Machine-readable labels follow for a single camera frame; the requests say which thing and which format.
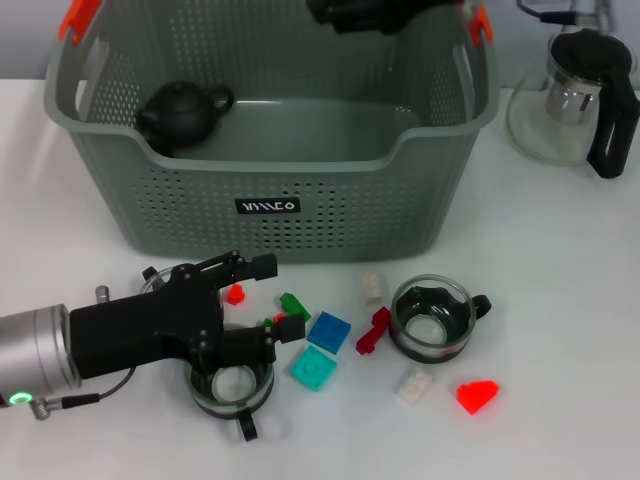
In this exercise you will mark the long green building brick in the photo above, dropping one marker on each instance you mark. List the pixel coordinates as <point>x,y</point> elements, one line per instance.
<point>295,305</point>

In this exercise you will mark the blue square building plate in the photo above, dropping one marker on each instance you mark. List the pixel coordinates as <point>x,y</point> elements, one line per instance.
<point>327,334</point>

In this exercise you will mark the teal square building plate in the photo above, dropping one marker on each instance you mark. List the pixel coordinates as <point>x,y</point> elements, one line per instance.
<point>314,369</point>

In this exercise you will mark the bright red slope brick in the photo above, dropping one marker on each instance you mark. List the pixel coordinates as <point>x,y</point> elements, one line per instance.
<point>477,395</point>

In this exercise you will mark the grey-green perforated storage bin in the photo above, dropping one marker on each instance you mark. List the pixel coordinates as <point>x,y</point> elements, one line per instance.
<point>325,225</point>

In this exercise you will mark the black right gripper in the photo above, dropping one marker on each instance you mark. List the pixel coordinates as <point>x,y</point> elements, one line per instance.
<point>430,7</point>

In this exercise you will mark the white two-stud building brick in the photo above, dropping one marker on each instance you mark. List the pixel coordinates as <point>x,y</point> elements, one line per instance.
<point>414,387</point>

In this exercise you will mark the cream long building brick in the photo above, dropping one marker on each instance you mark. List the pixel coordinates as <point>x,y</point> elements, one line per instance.
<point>372,289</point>

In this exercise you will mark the dark red curved brick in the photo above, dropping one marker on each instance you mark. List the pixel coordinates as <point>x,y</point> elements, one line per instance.
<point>372,332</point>

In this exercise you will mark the small green building brick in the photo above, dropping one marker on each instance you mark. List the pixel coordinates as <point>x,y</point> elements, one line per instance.
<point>267,322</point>

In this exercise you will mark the black clay teapot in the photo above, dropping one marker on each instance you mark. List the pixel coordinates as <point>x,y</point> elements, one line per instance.
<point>180,112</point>

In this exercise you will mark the glass pitcher black lid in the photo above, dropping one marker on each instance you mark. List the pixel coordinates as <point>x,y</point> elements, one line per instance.
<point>590,55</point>

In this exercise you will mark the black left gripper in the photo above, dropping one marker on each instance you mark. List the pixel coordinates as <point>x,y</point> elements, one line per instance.
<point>135,330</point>

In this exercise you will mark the glass teacup black sleeve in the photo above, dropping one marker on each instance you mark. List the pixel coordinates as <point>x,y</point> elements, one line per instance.
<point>155,282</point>
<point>350,20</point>
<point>232,385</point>
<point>432,330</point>

